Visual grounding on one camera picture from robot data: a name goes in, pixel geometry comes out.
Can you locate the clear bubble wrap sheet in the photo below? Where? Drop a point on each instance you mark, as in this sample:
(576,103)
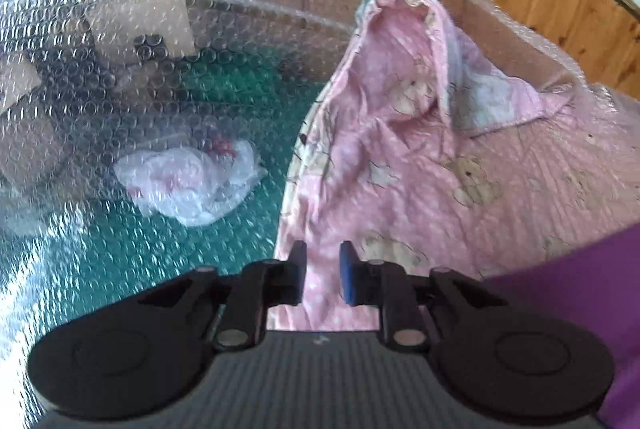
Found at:
(100,234)

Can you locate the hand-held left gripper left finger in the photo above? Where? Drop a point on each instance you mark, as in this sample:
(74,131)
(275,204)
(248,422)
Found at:
(298,270)

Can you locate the beige cardboard piece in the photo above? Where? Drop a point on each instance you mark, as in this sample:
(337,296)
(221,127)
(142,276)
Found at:
(15,78)
(160,24)

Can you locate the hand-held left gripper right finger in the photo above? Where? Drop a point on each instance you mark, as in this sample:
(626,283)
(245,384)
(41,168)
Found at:
(346,270)

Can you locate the white crumpled plastic bag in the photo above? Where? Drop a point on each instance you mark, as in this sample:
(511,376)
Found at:
(190,179)

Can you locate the purple garment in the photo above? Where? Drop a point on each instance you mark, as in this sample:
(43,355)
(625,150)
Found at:
(575,289)

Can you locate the pink bear print blanket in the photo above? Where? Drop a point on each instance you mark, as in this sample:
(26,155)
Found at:
(400,169)

